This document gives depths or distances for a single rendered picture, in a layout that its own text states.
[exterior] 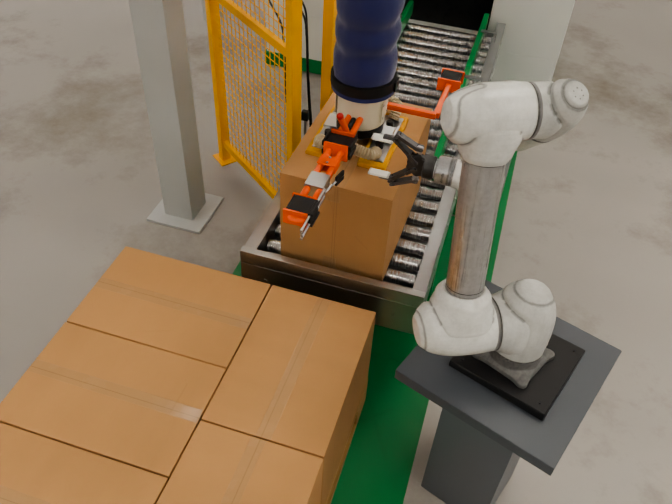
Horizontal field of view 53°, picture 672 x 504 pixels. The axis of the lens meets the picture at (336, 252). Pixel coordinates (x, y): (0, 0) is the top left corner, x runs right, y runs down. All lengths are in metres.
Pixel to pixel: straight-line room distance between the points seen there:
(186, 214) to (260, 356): 1.45
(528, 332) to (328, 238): 0.86
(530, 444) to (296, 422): 0.69
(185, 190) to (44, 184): 0.90
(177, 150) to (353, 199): 1.28
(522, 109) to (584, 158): 2.84
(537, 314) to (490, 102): 0.62
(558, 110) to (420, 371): 0.86
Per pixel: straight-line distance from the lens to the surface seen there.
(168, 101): 3.17
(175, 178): 3.43
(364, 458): 2.69
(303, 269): 2.46
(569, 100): 1.57
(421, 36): 4.19
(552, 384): 2.05
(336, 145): 2.17
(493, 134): 1.54
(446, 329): 1.80
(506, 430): 1.95
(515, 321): 1.87
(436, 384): 1.99
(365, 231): 2.34
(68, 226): 3.70
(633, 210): 4.08
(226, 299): 2.44
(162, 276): 2.55
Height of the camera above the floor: 2.35
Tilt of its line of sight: 44 degrees down
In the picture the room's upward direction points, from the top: 4 degrees clockwise
